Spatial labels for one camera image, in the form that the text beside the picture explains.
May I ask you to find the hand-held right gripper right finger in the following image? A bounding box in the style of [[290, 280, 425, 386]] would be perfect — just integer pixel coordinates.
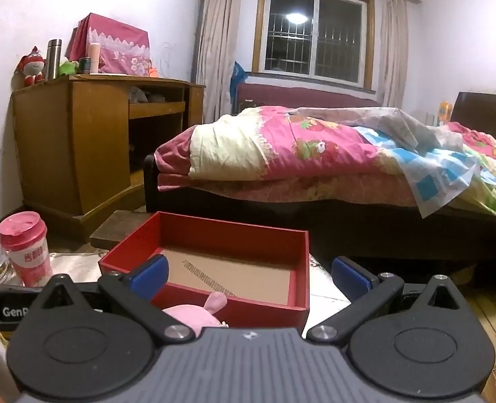
[[307, 256, 467, 345]]

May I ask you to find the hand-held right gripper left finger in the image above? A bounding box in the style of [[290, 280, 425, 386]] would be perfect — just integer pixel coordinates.
[[32, 255, 196, 347]]

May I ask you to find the pink plush toy with glasses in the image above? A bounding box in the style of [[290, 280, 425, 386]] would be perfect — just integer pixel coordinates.
[[162, 292, 230, 337]]

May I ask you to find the red cardboard box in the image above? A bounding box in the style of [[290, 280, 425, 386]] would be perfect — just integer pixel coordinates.
[[98, 211, 310, 332]]

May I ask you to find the pink drink cup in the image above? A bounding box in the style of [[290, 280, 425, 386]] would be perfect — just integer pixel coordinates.
[[0, 211, 53, 288]]

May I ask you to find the dark wooden bed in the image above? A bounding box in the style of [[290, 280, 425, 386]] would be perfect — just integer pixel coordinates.
[[143, 91, 496, 263]]

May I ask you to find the white blue patterned sheet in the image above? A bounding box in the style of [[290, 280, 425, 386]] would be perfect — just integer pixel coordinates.
[[290, 107, 484, 219]]

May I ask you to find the pink cartoon quilt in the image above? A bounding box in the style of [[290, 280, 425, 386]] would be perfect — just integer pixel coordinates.
[[153, 106, 496, 219]]

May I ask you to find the wooden desk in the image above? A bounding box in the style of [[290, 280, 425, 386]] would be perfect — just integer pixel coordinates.
[[12, 73, 207, 244]]

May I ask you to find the grey cloth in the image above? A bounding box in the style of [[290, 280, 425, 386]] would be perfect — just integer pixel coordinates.
[[128, 87, 165, 105]]

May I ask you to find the maroon sofa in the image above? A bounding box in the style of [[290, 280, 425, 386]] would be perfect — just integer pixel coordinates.
[[235, 82, 384, 115]]

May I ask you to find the blue bag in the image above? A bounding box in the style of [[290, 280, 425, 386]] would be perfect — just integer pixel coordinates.
[[230, 61, 247, 114]]

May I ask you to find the pink tumbler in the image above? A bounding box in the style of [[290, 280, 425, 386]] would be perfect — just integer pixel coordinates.
[[88, 43, 102, 74]]

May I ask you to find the pink cloth-covered box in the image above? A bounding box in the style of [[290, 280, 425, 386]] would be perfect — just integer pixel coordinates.
[[69, 12, 153, 77]]

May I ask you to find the beige curtain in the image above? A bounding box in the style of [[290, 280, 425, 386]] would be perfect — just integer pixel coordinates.
[[376, 0, 409, 112], [195, 0, 247, 125]]

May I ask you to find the steel thermos flask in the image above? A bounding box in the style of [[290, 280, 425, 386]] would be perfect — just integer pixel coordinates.
[[45, 39, 63, 80]]

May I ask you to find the red plush doll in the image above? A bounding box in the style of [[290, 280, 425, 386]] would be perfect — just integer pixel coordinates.
[[17, 46, 47, 87]]

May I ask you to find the window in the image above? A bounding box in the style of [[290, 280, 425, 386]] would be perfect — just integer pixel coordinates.
[[252, 0, 377, 91]]

